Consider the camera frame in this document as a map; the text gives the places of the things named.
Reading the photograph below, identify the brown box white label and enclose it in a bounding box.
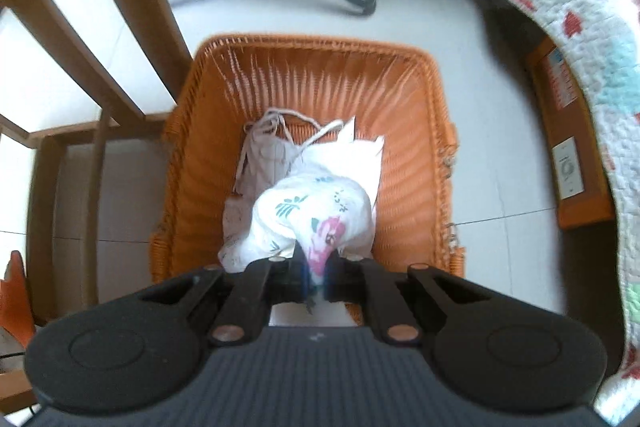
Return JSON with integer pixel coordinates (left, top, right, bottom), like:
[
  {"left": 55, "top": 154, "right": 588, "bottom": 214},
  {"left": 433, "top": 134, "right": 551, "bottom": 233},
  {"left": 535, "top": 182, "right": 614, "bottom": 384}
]
[{"left": 525, "top": 36, "right": 617, "bottom": 230}]

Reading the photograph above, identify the orange wicker basket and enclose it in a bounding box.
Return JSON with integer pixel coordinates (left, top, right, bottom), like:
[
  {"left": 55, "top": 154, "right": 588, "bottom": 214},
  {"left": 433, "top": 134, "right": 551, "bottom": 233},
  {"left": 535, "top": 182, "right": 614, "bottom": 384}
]
[{"left": 149, "top": 34, "right": 468, "bottom": 328}]

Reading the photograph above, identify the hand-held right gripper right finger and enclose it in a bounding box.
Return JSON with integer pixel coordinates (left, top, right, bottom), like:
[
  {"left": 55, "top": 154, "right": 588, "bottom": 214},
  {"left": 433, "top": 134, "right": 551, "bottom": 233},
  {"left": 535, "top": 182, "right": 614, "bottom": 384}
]
[{"left": 325, "top": 257, "right": 493, "bottom": 348}]

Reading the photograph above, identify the orange plastic object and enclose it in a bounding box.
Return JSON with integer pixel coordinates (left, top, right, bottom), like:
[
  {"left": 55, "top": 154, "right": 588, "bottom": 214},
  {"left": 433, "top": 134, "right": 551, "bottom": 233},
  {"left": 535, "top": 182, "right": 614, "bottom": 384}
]
[{"left": 0, "top": 249, "right": 37, "bottom": 348}]

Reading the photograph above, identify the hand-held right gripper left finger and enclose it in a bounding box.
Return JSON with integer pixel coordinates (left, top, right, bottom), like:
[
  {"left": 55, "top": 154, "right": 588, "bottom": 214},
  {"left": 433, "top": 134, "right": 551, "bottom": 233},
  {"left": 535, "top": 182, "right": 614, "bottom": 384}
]
[{"left": 137, "top": 243, "right": 308, "bottom": 348}]

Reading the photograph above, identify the white strappy garment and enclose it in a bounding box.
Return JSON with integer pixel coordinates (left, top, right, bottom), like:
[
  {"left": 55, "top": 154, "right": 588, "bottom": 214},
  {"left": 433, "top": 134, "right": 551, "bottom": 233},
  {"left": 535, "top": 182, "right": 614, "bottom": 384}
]
[{"left": 232, "top": 107, "right": 387, "bottom": 208}]

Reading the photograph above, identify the white floral baby shirt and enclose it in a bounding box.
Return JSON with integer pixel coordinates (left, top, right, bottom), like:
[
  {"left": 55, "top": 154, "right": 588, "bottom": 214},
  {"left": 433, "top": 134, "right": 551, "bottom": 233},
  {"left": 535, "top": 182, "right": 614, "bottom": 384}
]
[{"left": 217, "top": 172, "right": 378, "bottom": 313}]

